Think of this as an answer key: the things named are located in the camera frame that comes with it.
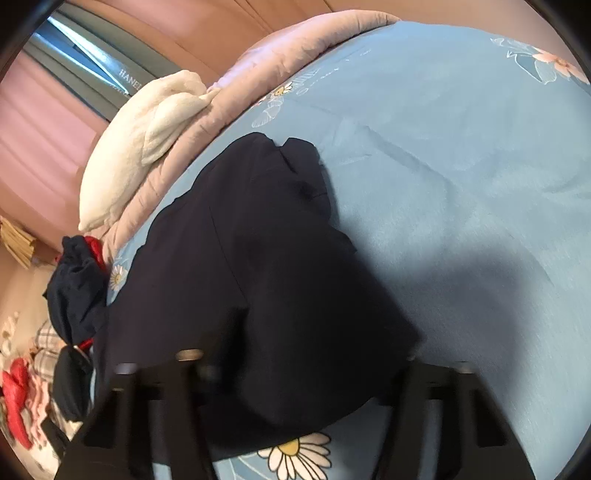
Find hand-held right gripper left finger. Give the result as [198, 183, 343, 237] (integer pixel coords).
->
[55, 348, 218, 480]

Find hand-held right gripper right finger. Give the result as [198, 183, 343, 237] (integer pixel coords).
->
[379, 357, 536, 480]

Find navy collared shirt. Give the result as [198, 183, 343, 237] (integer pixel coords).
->
[90, 131, 428, 462]

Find pink fleece clothes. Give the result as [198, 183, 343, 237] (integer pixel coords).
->
[25, 374, 58, 439]

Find folded dark navy garment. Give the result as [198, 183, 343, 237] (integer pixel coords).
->
[53, 344, 95, 421]

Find grey plaid bedding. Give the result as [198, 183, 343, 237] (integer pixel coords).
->
[30, 318, 70, 384]

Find crumpled navy garment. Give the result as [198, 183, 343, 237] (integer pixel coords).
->
[44, 235, 112, 344]

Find red puffer jacket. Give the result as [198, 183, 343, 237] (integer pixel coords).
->
[0, 357, 36, 450]

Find red cloth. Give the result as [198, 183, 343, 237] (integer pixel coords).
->
[83, 236, 110, 269]

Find blue floral blanket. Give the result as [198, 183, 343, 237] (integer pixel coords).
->
[92, 21, 591, 480]

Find beige pleated fabric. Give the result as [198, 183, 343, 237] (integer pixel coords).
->
[0, 217, 38, 269]

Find pink quilt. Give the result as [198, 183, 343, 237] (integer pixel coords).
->
[99, 9, 402, 273]

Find white plush pillow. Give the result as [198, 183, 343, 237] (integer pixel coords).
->
[78, 70, 220, 232]

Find pink curtain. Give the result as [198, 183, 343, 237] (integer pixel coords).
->
[0, 51, 109, 222]
[55, 0, 352, 107]

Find grey window frame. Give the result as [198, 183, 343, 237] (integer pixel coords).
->
[21, 11, 158, 123]

